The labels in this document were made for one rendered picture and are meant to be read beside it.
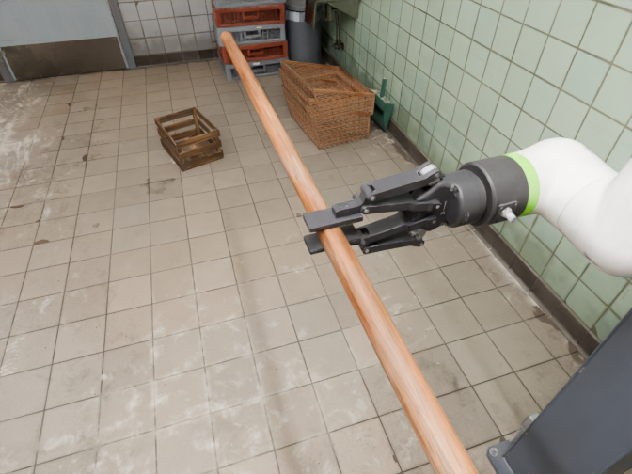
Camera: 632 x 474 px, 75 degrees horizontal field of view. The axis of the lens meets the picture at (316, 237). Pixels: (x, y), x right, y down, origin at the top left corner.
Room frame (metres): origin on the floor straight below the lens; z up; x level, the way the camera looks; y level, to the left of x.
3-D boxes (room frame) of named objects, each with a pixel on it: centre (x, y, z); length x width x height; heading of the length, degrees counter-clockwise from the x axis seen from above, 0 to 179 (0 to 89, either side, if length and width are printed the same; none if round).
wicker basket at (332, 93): (2.84, -0.07, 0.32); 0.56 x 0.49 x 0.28; 25
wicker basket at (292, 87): (2.84, -0.05, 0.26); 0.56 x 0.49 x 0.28; 24
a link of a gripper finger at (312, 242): (0.39, -0.02, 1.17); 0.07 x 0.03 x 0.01; 109
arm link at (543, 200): (0.49, -0.34, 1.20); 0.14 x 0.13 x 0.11; 109
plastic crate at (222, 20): (3.99, 0.60, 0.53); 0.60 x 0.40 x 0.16; 104
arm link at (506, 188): (0.46, -0.24, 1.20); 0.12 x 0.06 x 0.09; 19
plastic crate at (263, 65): (3.99, 0.60, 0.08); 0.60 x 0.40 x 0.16; 109
